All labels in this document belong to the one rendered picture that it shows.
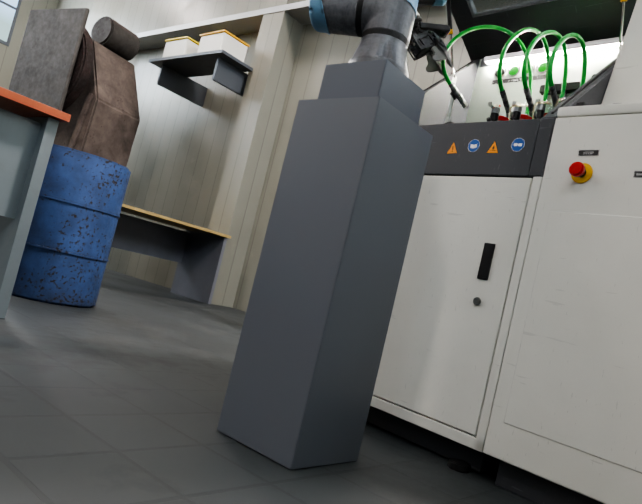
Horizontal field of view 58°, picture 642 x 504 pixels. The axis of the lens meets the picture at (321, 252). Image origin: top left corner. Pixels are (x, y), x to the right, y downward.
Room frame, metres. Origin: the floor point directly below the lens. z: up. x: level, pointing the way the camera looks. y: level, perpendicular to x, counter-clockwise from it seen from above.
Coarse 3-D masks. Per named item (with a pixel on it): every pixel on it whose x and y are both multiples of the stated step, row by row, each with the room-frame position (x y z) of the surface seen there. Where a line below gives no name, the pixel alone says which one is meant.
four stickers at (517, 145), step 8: (448, 144) 1.69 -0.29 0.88; (456, 144) 1.67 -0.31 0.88; (472, 144) 1.63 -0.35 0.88; (488, 144) 1.59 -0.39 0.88; (496, 144) 1.57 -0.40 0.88; (512, 144) 1.54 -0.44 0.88; (520, 144) 1.52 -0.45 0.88; (448, 152) 1.68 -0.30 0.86; (456, 152) 1.66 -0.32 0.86; (488, 152) 1.59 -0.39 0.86; (496, 152) 1.57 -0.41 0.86
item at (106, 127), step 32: (32, 32) 5.96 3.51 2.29; (64, 32) 5.71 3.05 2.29; (96, 32) 6.17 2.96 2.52; (128, 32) 6.28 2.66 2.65; (32, 64) 5.89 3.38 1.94; (64, 64) 5.65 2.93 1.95; (96, 64) 5.92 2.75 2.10; (128, 64) 6.39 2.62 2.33; (32, 96) 5.82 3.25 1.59; (64, 96) 5.62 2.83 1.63; (96, 96) 5.83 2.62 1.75; (128, 96) 6.26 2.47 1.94; (64, 128) 5.98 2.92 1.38; (96, 128) 5.89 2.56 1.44; (128, 128) 6.23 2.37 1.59
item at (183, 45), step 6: (186, 36) 5.69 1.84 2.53; (168, 42) 5.90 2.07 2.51; (174, 42) 5.83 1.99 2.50; (180, 42) 5.76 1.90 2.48; (186, 42) 5.70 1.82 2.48; (192, 42) 5.75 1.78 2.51; (168, 48) 5.88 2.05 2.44; (174, 48) 5.81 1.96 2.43; (180, 48) 5.74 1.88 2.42; (186, 48) 5.71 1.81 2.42; (192, 48) 5.76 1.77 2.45; (168, 54) 5.86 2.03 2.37; (174, 54) 5.79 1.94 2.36; (180, 54) 5.72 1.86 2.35
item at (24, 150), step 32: (0, 96) 1.93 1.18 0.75; (0, 128) 2.00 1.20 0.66; (32, 128) 2.08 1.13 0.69; (0, 160) 2.02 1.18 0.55; (32, 160) 2.09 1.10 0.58; (0, 192) 2.05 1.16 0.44; (32, 192) 2.09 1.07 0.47; (0, 224) 2.17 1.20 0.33; (0, 256) 2.12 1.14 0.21; (0, 288) 2.07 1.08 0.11
